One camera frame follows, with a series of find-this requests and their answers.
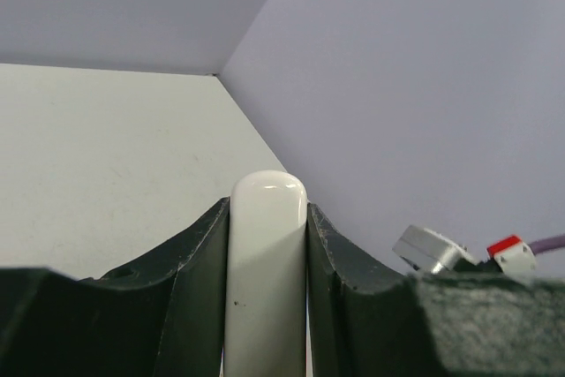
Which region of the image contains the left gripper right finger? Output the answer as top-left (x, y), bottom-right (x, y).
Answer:
top-left (306, 204), bottom-right (564, 376)

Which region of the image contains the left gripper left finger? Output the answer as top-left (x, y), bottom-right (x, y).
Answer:
top-left (1, 198), bottom-right (230, 376)

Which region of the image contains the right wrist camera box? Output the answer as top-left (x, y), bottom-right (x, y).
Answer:
top-left (393, 225), bottom-right (537, 275)

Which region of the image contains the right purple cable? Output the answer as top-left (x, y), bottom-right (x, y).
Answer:
top-left (531, 233), bottom-right (565, 257)

